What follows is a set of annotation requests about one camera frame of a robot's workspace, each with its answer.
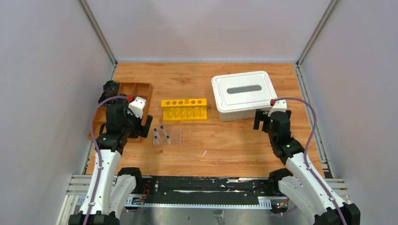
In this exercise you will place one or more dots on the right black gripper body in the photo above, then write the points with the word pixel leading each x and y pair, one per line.
pixel 265 117

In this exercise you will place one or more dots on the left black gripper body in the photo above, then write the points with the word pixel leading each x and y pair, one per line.
pixel 136 124

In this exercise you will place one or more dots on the white plastic bin lid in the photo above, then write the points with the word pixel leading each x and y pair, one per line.
pixel 243 91

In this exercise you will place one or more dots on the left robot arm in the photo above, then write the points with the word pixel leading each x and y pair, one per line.
pixel 109 189

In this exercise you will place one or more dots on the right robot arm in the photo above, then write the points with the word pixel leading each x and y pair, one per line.
pixel 299 180

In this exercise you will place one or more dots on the clear well plate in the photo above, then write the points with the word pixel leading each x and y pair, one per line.
pixel 176 136

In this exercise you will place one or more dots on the wooden compartment tray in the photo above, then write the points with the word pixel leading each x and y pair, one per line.
pixel 113 88

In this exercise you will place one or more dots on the beige plastic bin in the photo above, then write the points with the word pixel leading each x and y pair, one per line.
pixel 239 114

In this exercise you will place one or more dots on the yellow test tube rack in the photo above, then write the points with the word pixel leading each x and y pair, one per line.
pixel 177 110

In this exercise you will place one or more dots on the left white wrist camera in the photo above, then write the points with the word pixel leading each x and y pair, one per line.
pixel 136 107

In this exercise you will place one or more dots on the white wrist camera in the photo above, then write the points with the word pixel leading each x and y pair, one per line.
pixel 136 107
pixel 277 106

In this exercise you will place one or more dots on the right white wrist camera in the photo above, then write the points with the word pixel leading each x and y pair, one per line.
pixel 277 106

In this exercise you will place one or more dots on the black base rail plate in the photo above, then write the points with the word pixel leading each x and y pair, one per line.
pixel 208 193

